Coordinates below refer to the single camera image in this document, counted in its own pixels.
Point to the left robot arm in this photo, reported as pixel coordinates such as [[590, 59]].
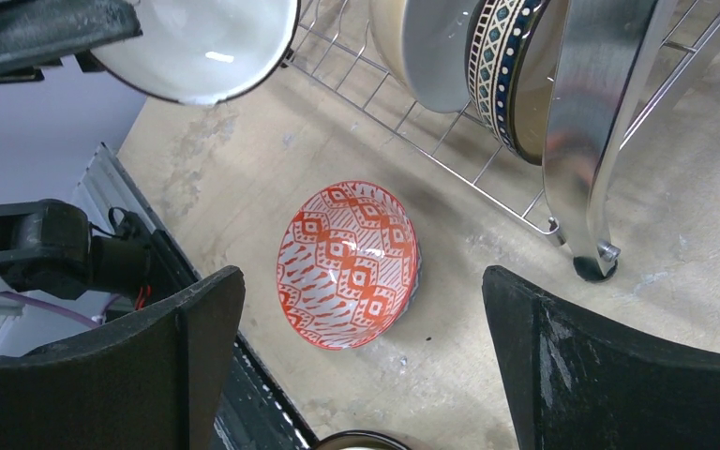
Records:
[[50, 245]]

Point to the beige speckled bowl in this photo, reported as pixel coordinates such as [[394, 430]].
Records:
[[423, 45]]

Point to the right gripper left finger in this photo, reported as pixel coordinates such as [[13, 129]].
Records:
[[144, 381]]

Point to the red geometric pattern bowl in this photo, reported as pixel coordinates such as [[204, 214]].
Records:
[[348, 265]]

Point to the red floral pattern bowl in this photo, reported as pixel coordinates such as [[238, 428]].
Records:
[[361, 439]]

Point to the white red-rimmed bowl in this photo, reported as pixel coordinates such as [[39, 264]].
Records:
[[202, 52]]

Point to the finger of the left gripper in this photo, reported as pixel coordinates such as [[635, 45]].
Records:
[[33, 33]]

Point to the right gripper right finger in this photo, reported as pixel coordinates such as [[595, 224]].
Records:
[[575, 379]]

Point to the steel two-tier dish rack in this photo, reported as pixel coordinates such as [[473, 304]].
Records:
[[622, 68]]

